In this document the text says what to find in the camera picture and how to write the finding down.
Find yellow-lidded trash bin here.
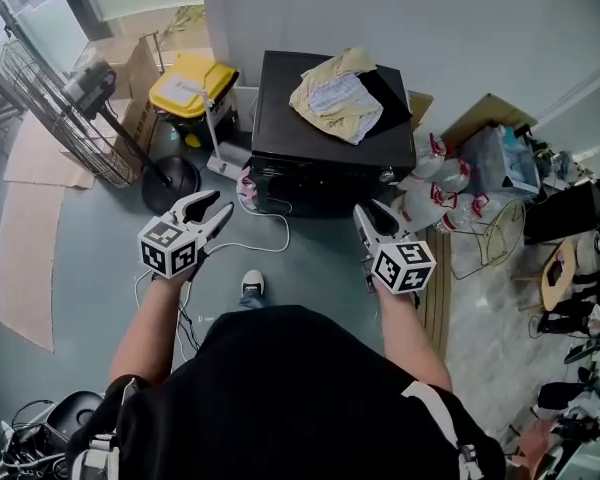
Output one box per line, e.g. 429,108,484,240
148,52,241,150

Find leaning brown cardboard sheet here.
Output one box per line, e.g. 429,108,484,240
439,92,539,150

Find yellow wire basket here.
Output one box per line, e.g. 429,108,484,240
449,198,528,282

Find black speaker box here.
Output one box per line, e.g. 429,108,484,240
523,179,600,245

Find black round floor device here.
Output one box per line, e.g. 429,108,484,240
44,389,106,444

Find printed brown cardboard box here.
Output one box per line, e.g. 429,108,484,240
73,34,162,170

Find person's white shoe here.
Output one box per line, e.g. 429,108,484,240
240,268,267,299

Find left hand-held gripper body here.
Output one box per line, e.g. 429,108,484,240
137,202,217,282

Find pile of black equipment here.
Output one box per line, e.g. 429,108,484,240
528,257,600,449

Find wide cardboard floor sheet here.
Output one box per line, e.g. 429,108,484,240
3,111,97,190

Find long cardboard floor sheet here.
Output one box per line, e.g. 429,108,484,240
0,181,67,354

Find person's right forearm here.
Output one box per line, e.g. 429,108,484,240
376,280,454,394

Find black standing fan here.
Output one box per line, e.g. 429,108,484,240
0,37,202,215

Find pile of cloths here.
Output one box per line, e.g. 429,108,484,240
288,46,385,146

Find round wooden stool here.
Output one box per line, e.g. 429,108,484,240
511,237,582,315

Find person's left forearm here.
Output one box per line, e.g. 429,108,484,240
108,267,202,387

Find person's jeans leg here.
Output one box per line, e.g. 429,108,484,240
236,287,267,312

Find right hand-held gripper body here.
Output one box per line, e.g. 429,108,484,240
361,232,438,297

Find pile of clear water bottles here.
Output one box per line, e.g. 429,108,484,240
393,131,492,235

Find white power cable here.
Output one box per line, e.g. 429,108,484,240
133,197,292,364

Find black folded cloth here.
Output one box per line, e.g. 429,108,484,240
354,65,414,140

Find tangle of black cables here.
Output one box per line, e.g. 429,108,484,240
0,398,71,480

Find clear plastic storage box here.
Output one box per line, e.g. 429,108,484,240
458,124,542,195

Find pink plastic bag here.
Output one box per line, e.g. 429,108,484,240
235,165,262,205

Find wooden slat board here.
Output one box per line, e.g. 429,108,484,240
418,226,454,360

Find person's torso black shirt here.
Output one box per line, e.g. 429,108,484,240
64,304,507,480

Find dark table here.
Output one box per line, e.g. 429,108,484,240
249,49,419,219

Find dark-framed glass doors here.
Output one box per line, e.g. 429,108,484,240
0,0,116,119

